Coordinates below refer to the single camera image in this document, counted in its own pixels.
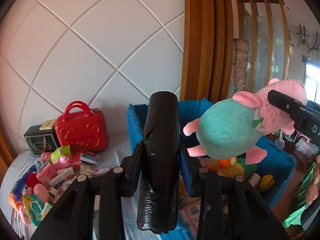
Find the black garbage bag roll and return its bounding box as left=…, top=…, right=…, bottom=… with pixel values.
left=137, top=92, right=180, bottom=234

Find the pink pig plush teal dress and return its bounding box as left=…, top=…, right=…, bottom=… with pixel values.
left=183, top=78, right=307, bottom=164

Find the teal wet wipes pack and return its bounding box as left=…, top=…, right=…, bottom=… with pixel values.
left=22, top=194, right=53, bottom=226

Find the blue plastic storage crate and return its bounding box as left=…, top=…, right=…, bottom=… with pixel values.
left=126, top=98, right=297, bottom=240

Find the orange blue feather plush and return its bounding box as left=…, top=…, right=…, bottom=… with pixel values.
left=8, top=165, right=40, bottom=212

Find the dark green gift box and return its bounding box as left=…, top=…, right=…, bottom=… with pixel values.
left=24, top=125, right=60, bottom=158

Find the red toy suitcase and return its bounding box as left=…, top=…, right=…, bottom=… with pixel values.
left=55, top=101, right=108, bottom=153

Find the small gold box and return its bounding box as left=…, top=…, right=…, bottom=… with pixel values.
left=39, top=120, right=56, bottom=131

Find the wooden headboard frame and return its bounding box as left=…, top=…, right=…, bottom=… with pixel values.
left=180, top=0, right=233, bottom=102

